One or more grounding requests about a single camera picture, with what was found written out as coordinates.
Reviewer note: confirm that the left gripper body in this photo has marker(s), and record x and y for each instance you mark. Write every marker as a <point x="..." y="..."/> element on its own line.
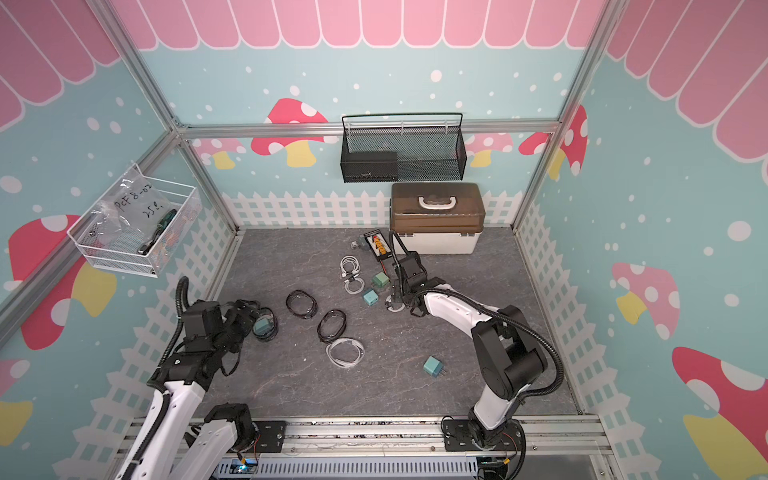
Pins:
<point x="236" y="328"/>

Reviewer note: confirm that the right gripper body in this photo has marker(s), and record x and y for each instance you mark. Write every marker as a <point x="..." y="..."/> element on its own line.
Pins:
<point x="400" y="294"/>

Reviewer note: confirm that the teal charger cube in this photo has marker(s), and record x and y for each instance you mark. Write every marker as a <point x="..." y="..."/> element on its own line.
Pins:
<point x="263" y="327"/>
<point x="370" y="297"/>
<point x="433" y="367"/>

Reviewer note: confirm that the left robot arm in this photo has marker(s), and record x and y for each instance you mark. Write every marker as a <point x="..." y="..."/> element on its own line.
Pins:
<point x="179" y="382"/>

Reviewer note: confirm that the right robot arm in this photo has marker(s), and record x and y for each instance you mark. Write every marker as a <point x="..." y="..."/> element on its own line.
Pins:
<point x="516" y="362"/>

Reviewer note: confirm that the black orange battery pack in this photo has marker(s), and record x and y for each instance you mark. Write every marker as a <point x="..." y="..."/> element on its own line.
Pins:
<point x="378" y="244"/>

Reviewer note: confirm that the green charger cube far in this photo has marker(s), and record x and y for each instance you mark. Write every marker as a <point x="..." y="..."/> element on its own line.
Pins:
<point x="380" y="280"/>

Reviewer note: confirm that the brown lidded storage box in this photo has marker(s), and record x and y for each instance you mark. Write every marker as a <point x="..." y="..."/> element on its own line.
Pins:
<point x="436" y="218"/>

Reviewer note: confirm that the green circuit board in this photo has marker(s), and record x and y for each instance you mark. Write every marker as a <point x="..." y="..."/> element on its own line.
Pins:
<point x="244" y="467"/>

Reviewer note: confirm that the clear plastic labelled bag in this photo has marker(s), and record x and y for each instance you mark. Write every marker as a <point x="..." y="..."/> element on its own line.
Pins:
<point x="132" y="206"/>

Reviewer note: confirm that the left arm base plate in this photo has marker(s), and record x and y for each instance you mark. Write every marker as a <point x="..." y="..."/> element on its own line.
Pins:
<point x="264" y="437"/>

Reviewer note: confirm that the white wire wall basket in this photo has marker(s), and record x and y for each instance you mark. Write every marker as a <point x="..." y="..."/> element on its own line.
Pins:
<point x="121" y="255"/>

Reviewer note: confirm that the black mesh wall basket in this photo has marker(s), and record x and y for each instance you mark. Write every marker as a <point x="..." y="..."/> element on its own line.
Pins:
<point x="403" y="147"/>

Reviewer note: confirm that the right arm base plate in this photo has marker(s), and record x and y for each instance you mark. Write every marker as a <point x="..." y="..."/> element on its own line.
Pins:
<point x="465" y="435"/>

